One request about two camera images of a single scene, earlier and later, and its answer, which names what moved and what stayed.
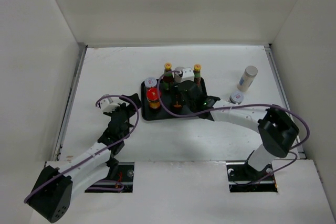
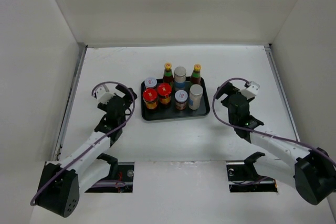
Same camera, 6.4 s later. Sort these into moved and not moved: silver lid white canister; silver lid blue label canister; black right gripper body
Moved: black right gripper body; silver lid white canister
Not moved: silver lid blue label canister
